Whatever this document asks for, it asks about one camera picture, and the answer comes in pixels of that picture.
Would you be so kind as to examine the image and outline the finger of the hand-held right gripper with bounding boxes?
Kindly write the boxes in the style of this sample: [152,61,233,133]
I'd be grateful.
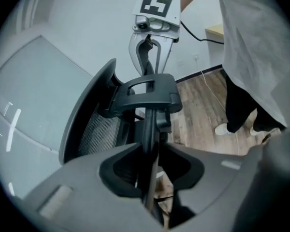
[128,32,148,76]
[150,36,173,74]

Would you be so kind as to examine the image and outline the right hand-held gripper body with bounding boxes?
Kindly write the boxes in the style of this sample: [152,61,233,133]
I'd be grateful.
[131,0,183,43]

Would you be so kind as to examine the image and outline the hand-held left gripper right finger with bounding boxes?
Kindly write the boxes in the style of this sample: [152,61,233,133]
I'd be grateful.
[159,142,260,228]

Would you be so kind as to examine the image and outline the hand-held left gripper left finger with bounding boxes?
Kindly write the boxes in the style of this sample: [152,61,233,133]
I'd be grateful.
[22,142,165,232]

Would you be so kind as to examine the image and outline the black mesh office chair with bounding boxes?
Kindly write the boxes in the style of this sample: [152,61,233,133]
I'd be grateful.
[58,38,206,230]

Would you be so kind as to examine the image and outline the dark baseboard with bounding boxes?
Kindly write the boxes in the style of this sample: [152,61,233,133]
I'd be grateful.
[174,63,225,83]

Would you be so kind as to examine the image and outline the white shoe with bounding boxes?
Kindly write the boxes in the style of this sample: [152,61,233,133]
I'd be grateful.
[214,123,233,136]
[249,126,281,137]

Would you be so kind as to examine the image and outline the black trousers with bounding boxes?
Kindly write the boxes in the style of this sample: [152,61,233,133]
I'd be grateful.
[224,73,287,134]

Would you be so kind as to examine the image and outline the gray shirt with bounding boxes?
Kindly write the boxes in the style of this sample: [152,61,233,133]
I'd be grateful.
[216,0,290,130]

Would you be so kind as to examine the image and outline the gray table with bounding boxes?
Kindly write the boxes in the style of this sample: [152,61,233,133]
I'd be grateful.
[0,34,96,153]

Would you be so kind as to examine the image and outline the black cable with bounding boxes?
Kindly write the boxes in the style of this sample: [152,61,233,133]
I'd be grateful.
[179,20,225,45]

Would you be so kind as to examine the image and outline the thin white cable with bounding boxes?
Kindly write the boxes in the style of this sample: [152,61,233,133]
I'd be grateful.
[200,70,240,155]

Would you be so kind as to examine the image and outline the gray door frame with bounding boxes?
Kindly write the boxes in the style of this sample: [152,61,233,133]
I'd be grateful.
[15,0,53,35]

